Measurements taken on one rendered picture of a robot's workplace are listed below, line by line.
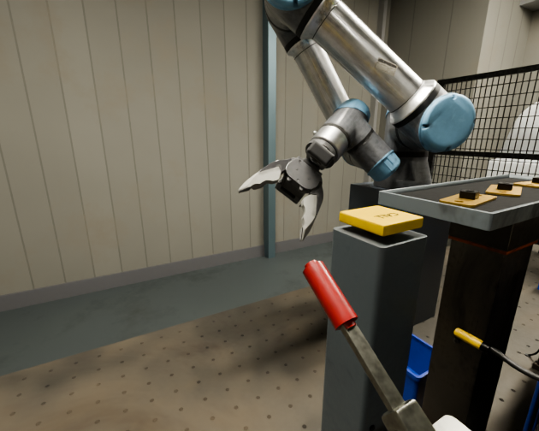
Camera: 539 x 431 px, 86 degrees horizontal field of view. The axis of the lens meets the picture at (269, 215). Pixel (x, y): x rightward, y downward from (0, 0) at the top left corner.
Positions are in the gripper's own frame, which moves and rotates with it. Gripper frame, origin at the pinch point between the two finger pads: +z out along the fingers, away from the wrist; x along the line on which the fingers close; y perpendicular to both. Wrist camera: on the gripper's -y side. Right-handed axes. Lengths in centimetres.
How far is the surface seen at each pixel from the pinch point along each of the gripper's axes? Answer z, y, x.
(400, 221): 2.2, -26.2, -12.1
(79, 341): 81, 164, 55
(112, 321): 65, 178, 51
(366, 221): 4.0, -25.2, -9.6
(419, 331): -12, 31, -52
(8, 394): 58, 30, 21
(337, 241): 5.7, -21.1, -9.2
